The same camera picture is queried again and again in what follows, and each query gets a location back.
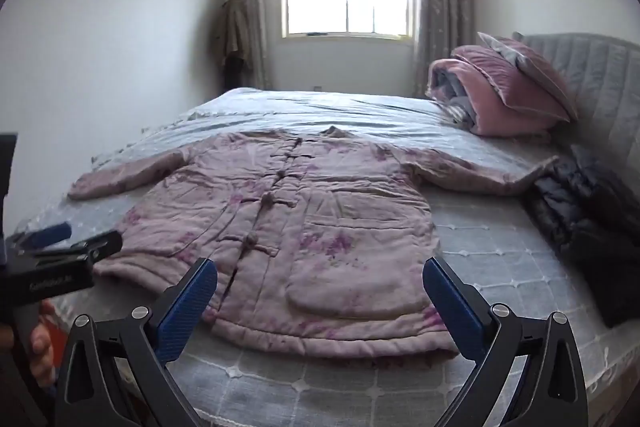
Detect pink pillow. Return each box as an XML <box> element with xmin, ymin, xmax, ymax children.
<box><xmin>477</xmin><ymin>32</ymin><xmax>582</xmax><ymax>124</ymax></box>

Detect grey padded headboard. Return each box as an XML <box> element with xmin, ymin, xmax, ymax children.
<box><xmin>512</xmin><ymin>32</ymin><xmax>640</xmax><ymax>190</ymax></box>

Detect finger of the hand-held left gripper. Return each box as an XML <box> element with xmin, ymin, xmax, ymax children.
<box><xmin>17</xmin><ymin>230</ymin><xmax>124</xmax><ymax>266</ymax></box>
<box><xmin>10</xmin><ymin>222</ymin><xmax>73</xmax><ymax>253</ymax></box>

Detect bed with grey bedspread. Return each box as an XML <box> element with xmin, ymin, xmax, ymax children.
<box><xmin>5</xmin><ymin>87</ymin><xmax>640</xmax><ymax>427</ymax></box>

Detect pink folded quilt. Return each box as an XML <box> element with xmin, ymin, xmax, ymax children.
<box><xmin>425</xmin><ymin>44</ymin><xmax>571</xmax><ymax>138</ymax></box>

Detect grey curtain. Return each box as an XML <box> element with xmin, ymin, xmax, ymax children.
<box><xmin>220</xmin><ymin>0</ymin><xmax>274</xmax><ymax>90</ymax></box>
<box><xmin>411</xmin><ymin>0</ymin><xmax>474</xmax><ymax>98</ymax></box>

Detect hanging clothes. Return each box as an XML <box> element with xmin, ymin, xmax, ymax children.
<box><xmin>215</xmin><ymin>0</ymin><xmax>257</xmax><ymax>74</ymax></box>

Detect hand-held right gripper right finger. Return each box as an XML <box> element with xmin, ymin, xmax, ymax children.
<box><xmin>422</xmin><ymin>255</ymin><xmax>591</xmax><ymax>427</ymax></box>

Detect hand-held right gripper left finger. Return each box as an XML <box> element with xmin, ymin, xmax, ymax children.
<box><xmin>55</xmin><ymin>257</ymin><xmax>219</xmax><ymax>427</ymax></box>

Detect pink floral padded jacket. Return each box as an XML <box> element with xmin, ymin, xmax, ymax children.
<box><xmin>67</xmin><ymin>125</ymin><xmax>559</xmax><ymax>361</ymax></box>

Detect person's left hand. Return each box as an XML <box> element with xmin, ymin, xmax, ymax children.
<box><xmin>29</xmin><ymin>299</ymin><xmax>56</xmax><ymax>391</ymax></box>

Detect dark puffer jacket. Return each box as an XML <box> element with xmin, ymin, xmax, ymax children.
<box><xmin>522</xmin><ymin>144</ymin><xmax>640</xmax><ymax>329</ymax></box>

